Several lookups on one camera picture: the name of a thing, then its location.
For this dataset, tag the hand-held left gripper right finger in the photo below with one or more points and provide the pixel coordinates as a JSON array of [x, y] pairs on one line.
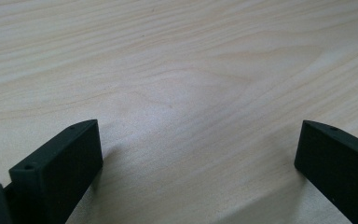
[[338, 161]]

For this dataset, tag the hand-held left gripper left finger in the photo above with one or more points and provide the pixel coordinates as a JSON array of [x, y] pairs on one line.
[[59, 168]]

